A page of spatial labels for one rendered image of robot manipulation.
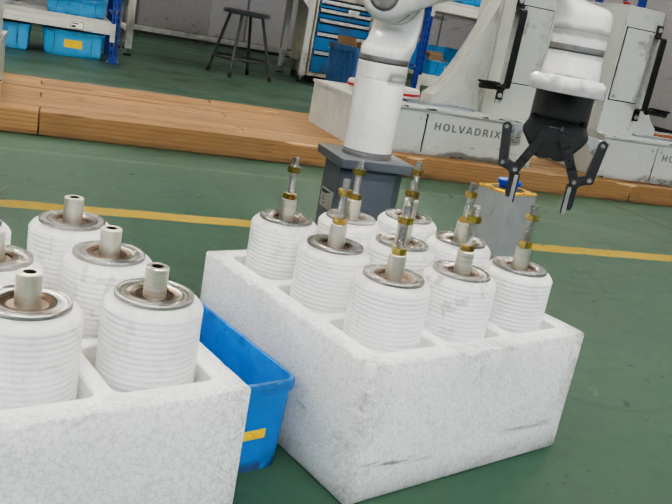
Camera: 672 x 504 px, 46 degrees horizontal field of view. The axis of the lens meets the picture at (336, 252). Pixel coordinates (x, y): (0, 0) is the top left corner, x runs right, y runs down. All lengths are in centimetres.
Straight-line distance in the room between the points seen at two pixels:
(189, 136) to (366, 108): 145
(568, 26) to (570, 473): 59
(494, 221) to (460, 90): 209
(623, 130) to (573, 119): 270
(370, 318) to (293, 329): 11
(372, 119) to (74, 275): 75
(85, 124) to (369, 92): 151
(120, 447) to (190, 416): 7
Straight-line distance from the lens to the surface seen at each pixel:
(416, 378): 93
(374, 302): 92
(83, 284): 85
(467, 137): 326
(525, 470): 114
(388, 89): 145
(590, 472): 120
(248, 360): 104
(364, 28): 657
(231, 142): 286
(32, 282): 72
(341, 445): 94
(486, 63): 344
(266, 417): 96
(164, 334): 75
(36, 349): 71
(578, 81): 102
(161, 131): 281
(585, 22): 106
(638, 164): 376
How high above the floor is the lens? 53
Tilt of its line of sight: 16 degrees down
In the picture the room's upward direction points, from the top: 11 degrees clockwise
